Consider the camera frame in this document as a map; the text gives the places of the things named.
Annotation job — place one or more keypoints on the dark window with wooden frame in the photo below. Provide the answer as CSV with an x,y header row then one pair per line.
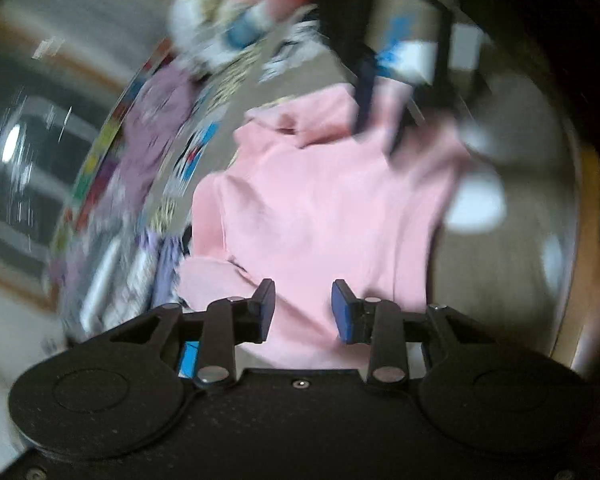
x,y
46,131

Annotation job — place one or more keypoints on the colourful alphabet bed border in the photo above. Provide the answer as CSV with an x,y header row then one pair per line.
x,y
73,215

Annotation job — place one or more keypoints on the purple crumpled garment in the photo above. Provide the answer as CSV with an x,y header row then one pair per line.
x,y
163,105

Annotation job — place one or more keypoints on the pink sweatshirt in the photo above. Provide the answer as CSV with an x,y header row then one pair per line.
x,y
307,202

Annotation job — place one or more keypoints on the pile of folded quilts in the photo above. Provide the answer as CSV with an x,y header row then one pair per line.
x,y
207,35

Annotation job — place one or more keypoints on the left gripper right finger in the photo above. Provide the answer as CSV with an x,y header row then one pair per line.
x,y
384,327

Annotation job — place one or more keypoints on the cartoon print bed blanket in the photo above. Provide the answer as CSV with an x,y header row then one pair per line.
x,y
502,256

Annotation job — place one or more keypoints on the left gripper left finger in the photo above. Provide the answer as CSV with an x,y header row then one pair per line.
x,y
225,324

